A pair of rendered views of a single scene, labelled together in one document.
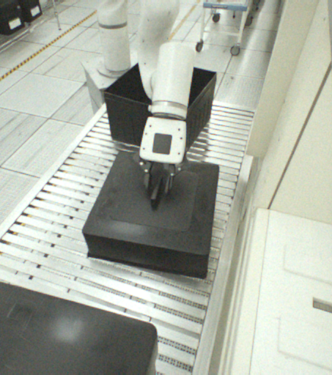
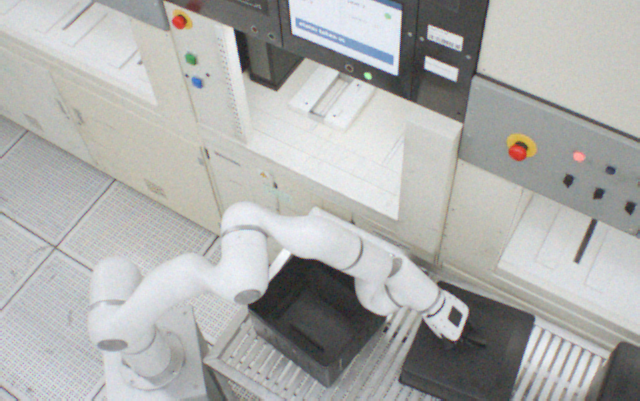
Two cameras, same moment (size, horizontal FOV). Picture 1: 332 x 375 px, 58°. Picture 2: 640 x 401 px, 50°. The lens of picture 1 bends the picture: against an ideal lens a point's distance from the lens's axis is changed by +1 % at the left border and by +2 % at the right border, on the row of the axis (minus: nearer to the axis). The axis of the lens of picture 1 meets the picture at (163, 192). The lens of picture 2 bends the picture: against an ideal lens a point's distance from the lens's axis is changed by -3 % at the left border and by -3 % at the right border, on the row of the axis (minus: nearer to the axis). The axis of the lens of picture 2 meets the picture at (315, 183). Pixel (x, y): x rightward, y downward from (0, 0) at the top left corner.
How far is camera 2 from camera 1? 1.60 m
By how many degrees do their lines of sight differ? 43
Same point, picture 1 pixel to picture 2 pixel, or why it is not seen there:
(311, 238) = (529, 242)
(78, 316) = (615, 378)
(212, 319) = (562, 332)
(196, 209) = (491, 312)
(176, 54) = (412, 271)
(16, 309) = not seen: outside the picture
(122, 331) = (623, 357)
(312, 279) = (560, 256)
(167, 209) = (488, 336)
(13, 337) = not seen: outside the picture
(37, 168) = not seen: outside the picture
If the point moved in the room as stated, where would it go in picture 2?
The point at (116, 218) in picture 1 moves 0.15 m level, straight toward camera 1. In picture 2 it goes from (494, 379) to (551, 375)
